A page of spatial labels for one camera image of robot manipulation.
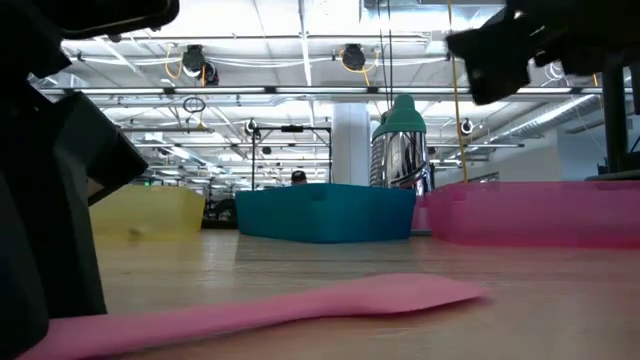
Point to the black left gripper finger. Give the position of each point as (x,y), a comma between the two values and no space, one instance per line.
(45,250)

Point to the blue plastic tray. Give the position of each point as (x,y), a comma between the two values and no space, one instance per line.
(325,212)

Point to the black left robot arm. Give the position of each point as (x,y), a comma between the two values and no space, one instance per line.
(100,15)

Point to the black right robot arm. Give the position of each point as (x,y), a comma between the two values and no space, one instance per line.
(600,30)

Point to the yellow plastic tray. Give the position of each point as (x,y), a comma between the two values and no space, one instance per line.
(150,210)

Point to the black monitor stand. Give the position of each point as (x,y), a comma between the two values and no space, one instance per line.
(614,125)

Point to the teal metal box grater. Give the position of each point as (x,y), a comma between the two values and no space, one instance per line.
(400,160)

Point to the pink plastic tray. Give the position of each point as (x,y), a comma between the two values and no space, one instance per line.
(535,215)

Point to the white building column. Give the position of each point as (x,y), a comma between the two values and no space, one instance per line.
(350,150)

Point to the person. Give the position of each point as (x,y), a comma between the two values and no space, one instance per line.
(299,177)

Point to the pink silicone spatula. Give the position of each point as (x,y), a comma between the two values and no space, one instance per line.
(350,300)

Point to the distant black robot frame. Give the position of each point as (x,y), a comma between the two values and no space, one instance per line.
(292,128)

